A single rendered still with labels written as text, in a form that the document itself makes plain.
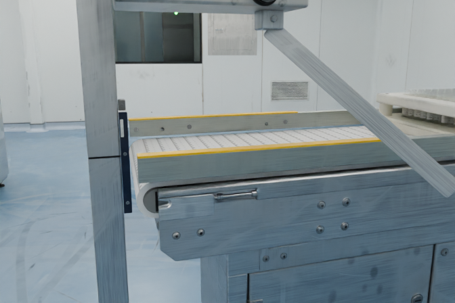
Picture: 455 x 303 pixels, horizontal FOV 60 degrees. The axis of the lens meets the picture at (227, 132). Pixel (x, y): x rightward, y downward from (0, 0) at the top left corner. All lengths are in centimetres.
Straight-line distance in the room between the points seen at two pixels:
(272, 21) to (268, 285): 40
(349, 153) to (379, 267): 25
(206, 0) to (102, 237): 54
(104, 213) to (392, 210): 52
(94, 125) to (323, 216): 44
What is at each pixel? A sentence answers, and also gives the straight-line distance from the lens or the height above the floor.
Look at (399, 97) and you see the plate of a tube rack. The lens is 86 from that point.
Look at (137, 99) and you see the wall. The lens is 551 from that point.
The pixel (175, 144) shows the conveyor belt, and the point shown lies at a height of 86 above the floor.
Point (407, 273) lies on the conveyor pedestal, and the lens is 80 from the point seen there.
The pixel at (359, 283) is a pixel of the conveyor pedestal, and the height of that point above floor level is 63.
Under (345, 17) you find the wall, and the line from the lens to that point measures 613.
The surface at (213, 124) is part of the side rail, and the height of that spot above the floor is 88.
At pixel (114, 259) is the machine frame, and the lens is 86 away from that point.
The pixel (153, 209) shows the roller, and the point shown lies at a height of 82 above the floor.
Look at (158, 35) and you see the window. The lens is 548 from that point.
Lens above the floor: 102
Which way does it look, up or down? 12 degrees down
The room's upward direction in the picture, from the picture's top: straight up
